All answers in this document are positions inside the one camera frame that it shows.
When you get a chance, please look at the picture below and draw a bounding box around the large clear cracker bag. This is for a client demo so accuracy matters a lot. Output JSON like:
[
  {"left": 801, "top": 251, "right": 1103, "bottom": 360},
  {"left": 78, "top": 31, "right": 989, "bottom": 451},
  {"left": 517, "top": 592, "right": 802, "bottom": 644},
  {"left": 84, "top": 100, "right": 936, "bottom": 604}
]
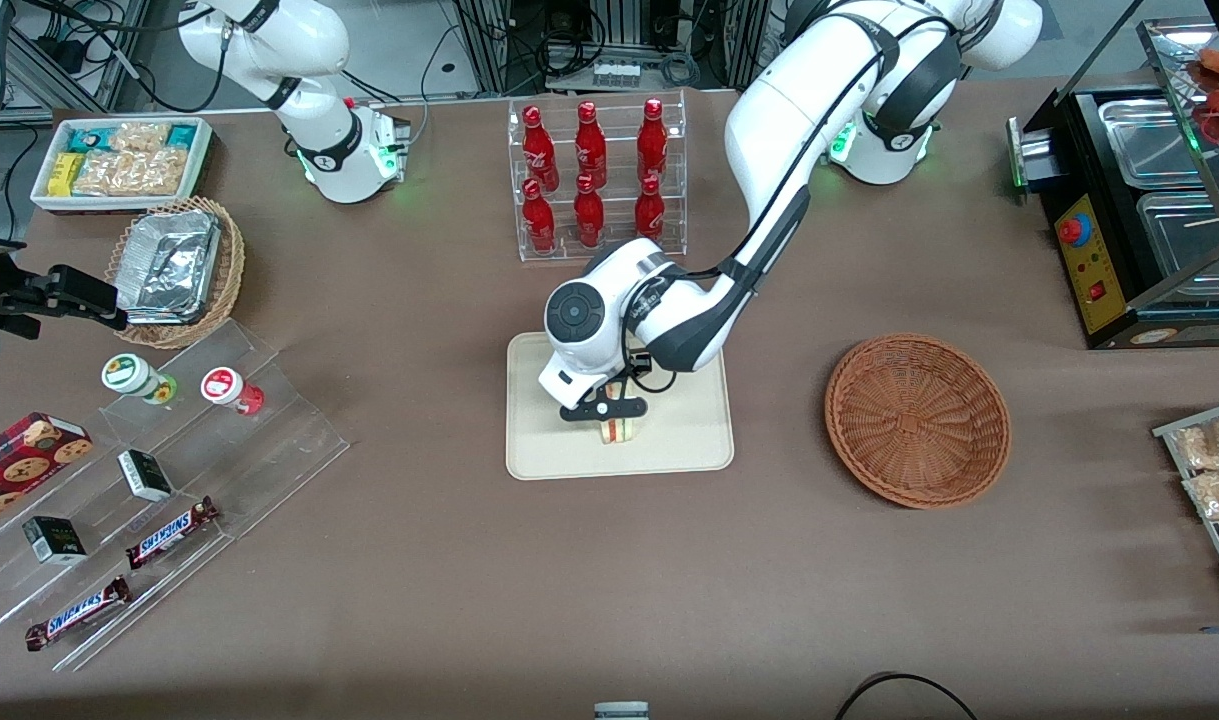
[{"left": 73, "top": 147, "right": 191, "bottom": 199}]

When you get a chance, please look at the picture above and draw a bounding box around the red cola bottle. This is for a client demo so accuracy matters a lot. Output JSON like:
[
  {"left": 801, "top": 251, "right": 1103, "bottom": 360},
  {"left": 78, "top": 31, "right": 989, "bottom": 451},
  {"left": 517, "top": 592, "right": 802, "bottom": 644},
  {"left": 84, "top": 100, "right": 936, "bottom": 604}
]
[
  {"left": 522, "top": 179, "right": 558, "bottom": 253},
  {"left": 573, "top": 174, "right": 606, "bottom": 249},
  {"left": 634, "top": 176, "right": 666, "bottom": 242},
  {"left": 637, "top": 98, "right": 669, "bottom": 183},
  {"left": 574, "top": 101, "right": 608, "bottom": 189},
  {"left": 522, "top": 105, "right": 560, "bottom": 193}
]

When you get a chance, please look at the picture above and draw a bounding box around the Snickers chocolate bar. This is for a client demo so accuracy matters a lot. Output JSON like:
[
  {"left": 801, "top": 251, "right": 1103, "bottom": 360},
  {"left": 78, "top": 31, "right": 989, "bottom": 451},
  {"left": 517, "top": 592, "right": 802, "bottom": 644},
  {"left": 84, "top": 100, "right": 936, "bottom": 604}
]
[
  {"left": 25, "top": 576, "right": 132, "bottom": 653},
  {"left": 125, "top": 496, "right": 220, "bottom": 571}
]

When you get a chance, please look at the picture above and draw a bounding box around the clear acrylic bottle rack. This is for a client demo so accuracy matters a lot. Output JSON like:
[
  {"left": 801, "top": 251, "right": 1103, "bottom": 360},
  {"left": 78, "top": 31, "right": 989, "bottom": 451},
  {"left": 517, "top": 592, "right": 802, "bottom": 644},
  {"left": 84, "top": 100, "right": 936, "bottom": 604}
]
[{"left": 507, "top": 90, "right": 688, "bottom": 263}]

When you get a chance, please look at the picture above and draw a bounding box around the green lid white cup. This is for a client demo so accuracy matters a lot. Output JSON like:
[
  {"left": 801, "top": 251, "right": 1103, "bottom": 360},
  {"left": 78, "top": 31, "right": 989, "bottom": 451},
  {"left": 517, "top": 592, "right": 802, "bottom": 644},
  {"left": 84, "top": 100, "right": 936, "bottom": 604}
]
[{"left": 101, "top": 353, "right": 179, "bottom": 406}]

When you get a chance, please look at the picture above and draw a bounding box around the small black box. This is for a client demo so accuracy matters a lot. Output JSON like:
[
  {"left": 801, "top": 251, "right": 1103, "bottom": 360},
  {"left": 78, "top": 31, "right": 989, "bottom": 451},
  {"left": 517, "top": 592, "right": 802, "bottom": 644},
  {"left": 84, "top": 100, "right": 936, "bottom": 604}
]
[
  {"left": 117, "top": 449, "right": 175, "bottom": 503},
  {"left": 22, "top": 515, "right": 88, "bottom": 567}
]

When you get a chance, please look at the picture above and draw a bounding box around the white rectangular snack bin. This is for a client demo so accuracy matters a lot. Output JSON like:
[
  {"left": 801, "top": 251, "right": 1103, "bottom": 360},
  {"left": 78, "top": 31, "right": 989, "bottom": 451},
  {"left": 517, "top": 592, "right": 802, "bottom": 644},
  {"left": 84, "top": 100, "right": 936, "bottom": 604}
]
[{"left": 30, "top": 116, "right": 214, "bottom": 216}]

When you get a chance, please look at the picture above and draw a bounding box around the small clear cracker bag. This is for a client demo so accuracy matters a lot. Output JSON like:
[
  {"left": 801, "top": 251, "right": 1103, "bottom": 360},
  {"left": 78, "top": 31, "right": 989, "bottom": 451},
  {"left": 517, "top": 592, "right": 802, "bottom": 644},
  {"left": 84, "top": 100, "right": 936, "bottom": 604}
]
[{"left": 109, "top": 121, "right": 175, "bottom": 154}]

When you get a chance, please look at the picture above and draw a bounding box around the red lid white cup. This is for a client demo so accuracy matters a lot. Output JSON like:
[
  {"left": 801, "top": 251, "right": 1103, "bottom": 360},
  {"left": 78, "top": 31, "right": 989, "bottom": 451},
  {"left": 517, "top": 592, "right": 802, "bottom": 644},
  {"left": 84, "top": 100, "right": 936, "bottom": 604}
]
[{"left": 200, "top": 367, "right": 266, "bottom": 417}]

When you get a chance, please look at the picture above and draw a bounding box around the clear acrylic stepped shelf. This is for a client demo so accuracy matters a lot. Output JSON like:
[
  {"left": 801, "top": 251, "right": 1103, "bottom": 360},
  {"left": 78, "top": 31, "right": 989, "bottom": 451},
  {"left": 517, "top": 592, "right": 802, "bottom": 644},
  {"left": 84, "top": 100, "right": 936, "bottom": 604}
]
[{"left": 0, "top": 318, "right": 352, "bottom": 673}]

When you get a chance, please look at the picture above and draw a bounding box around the beige rectangular tray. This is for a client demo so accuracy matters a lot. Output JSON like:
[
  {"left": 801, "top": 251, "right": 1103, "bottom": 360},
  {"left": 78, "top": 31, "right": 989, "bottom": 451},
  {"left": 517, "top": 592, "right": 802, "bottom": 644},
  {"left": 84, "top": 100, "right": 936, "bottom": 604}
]
[{"left": 506, "top": 330, "right": 736, "bottom": 482}]

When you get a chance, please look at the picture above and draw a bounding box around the tan wicker basket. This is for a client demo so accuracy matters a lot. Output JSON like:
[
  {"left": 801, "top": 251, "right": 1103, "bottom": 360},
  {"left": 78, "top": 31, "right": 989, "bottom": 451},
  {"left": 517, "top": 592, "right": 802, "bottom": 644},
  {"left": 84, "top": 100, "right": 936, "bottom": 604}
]
[{"left": 104, "top": 196, "right": 247, "bottom": 351}]

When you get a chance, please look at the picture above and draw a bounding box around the red cookie box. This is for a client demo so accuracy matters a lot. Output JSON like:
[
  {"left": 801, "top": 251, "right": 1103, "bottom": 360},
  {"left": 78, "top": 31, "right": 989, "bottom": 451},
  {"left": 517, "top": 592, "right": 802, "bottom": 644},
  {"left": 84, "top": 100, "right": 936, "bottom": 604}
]
[{"left": 0, "top": 411, "right": 96, "bottom": 534}]

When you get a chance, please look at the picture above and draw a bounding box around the grey wire rack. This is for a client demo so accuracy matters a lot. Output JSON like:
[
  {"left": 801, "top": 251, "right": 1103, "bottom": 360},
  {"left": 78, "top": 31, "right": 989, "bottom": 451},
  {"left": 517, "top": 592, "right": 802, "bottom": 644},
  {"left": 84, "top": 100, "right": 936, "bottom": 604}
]
[{"left": 1152, "top": 398, "right": 1219, "bottom": 613}]

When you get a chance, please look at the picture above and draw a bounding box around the steel warmer pan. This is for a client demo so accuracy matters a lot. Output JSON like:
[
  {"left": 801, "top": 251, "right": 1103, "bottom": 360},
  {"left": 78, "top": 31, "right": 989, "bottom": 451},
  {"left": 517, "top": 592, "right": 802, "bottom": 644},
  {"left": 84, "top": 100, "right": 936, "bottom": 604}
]
[
  {"left": 1097, "top": 96, "right": 1188, "bottom": 192},
  {"left": 1136, "top": 190, "right": 1219, "bottom": 307}
]

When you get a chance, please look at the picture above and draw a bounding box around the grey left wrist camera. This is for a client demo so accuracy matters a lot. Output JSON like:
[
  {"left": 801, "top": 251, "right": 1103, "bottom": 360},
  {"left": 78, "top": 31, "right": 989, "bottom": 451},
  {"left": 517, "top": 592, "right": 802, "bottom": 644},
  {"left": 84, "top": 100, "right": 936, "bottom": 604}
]
[{"left": 558, "top": 393, "right": 650, "bottom": 423}]

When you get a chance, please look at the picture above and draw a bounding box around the yellow snack packet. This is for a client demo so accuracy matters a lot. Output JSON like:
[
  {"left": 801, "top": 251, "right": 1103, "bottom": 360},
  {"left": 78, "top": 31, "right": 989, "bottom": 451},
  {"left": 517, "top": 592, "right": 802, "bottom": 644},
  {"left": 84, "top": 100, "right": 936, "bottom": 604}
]
[{"left": 47, "top": 152, "right": 86, "bottom": 198}]

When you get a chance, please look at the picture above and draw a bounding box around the silver foil container stack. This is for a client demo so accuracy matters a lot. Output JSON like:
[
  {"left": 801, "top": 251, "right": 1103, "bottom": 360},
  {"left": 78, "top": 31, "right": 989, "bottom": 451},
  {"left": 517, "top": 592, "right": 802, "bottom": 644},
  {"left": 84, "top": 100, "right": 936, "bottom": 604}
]
[{"left": 117, "top": 210, "right": 222, "bottom": 326}]

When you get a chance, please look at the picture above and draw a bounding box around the black table cable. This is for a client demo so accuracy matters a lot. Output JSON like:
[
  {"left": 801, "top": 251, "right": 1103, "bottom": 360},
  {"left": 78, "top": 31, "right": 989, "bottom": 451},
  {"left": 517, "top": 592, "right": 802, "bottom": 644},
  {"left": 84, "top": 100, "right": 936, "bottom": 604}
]
[{"left": 834, "top": 672, "right": 980, "bottom": 720}]

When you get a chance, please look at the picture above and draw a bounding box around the brown round wicker basket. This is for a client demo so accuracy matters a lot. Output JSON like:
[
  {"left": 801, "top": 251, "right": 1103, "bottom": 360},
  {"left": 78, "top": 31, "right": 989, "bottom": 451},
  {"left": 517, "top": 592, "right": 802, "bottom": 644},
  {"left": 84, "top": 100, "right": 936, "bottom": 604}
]
[{"left": 824, "top": 332, "right": 1013, "bottom": 510}]

